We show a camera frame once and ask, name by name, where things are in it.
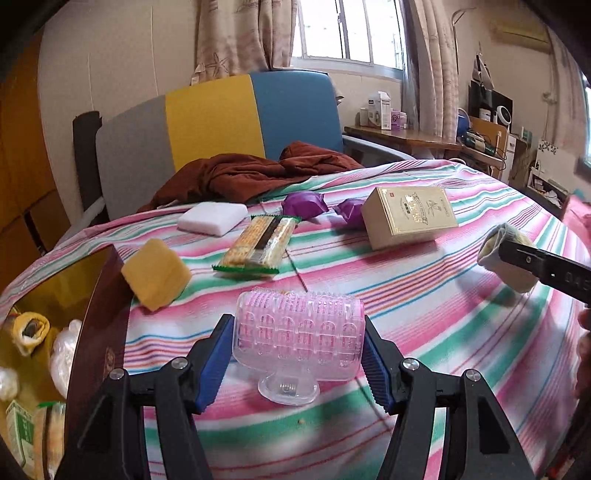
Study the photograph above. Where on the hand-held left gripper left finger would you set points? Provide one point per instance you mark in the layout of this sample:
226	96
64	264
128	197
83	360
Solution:
214	369

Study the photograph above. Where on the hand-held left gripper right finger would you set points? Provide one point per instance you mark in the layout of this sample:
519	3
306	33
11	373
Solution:
376	369

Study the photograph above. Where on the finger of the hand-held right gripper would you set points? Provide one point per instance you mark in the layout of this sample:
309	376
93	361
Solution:
524	258

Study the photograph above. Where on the pale sock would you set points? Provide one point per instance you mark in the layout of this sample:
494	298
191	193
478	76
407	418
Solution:
491	249

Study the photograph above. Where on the pink hair roller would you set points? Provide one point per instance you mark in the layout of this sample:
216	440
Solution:
300	332

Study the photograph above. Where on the yellow sponge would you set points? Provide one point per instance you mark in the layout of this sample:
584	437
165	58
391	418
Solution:
157	277

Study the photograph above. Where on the square metal tin box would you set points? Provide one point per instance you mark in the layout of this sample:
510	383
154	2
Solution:
99	323

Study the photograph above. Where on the white sponge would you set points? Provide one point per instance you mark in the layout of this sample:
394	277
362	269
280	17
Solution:
212	217

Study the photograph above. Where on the person's right hand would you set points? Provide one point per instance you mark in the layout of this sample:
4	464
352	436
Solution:
586	321

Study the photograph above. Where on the pink cloth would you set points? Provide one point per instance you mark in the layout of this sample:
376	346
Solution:
579	217

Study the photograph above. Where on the pink green striped tablecloth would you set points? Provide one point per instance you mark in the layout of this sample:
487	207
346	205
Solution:
415	314

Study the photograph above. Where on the brown cardboard box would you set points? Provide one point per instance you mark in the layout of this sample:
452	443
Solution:
517	157

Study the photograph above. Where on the white leaf print box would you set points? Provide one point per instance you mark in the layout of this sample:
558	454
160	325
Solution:
556	161

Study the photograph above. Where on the gold cardboard box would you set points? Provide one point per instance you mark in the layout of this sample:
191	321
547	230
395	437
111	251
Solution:
406	219

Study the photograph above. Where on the green edged cracker packet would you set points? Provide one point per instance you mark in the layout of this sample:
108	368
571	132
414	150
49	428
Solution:
50	443
258	244

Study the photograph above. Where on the white round fan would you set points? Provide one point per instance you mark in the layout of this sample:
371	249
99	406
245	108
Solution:
503	115

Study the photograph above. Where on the white plastic wrapped bun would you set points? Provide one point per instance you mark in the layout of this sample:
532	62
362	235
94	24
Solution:
8	384
64	360

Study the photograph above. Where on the purple wrapped snack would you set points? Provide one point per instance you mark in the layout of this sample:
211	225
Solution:
304	205
352	214

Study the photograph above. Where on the black monitor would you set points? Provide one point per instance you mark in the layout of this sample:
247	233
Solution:
482	99

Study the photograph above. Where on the wooden desk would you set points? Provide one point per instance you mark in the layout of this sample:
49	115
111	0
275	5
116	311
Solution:
406	136

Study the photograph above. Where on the purple white box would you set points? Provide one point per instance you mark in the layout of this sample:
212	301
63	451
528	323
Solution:
399	120

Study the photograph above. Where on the rust brown jacket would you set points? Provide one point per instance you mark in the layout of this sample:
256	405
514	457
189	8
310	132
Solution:
240	175

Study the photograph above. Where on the green white small carton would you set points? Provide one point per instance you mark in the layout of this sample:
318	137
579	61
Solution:
19	431

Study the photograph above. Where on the white medicine box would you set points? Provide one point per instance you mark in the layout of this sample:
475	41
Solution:
379	110

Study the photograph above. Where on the air conditioner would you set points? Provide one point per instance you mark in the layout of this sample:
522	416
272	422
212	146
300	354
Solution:
519	32

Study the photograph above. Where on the grey yellow blue armchair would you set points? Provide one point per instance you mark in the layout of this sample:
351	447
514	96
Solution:
207	120

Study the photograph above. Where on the black rolled mat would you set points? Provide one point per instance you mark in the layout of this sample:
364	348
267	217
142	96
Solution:
85	152

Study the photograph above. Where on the wooden wardrobe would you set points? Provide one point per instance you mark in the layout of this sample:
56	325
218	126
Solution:
27	161

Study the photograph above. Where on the window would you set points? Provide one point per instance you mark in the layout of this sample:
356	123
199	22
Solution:
341	32

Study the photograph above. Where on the beige starfish print curtain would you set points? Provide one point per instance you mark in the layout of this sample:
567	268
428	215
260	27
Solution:
240	37

